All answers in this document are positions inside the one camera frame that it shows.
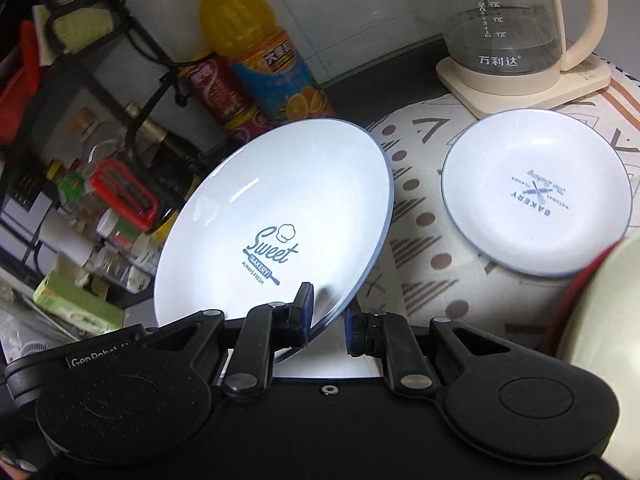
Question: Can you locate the red plastic basket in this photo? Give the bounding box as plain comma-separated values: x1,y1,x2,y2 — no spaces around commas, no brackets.
0,19,44,122

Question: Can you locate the tall red drink can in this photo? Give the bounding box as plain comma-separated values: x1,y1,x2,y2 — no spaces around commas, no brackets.
177,55,262,127

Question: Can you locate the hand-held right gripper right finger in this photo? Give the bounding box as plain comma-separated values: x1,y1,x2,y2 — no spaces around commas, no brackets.
344,310,547,402

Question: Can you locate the orange juice bottle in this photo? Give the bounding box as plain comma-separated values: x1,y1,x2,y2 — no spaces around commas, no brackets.
189,0,335,124

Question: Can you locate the green cardboard box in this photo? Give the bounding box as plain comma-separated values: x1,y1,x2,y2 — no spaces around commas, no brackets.
32,252,126,334

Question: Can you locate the black metal kitchen rack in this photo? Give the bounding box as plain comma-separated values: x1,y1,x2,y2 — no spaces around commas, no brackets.
0,0,212,312

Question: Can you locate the white plate with blue rim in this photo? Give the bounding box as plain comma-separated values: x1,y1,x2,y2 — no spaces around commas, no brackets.
153,117,393,362

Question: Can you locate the thin black rack cable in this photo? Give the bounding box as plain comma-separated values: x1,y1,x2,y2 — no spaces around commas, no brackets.
124,30,202,162

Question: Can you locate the short red drink can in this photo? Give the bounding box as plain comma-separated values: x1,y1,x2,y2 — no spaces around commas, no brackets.
221,107,277,137

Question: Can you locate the patterned fringed table mat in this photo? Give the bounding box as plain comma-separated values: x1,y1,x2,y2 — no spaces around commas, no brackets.
364,62,640,342

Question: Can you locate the white paper roll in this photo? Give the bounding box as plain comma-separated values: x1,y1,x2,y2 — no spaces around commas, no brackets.
37,209,97,272

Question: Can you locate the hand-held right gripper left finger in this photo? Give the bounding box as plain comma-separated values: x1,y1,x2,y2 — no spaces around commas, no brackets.
142,282,317,397

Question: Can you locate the red and black bowl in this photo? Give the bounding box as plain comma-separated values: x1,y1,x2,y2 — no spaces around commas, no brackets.
542,244,622,357

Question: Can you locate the glass electric kettle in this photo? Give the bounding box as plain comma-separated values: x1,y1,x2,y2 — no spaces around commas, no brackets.
412,0,609,82

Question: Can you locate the large pale green bowl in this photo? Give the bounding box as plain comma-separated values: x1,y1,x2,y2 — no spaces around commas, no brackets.
554,232,640,392

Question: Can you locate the cream kettle base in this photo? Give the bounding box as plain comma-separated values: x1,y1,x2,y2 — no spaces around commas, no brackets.
435,52,614,117

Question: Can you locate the yellow sponge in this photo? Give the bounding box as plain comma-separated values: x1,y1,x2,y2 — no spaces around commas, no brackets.
49,9,119,54

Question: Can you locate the small white blue-print plate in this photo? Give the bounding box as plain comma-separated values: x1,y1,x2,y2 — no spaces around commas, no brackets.
440,108,637,279

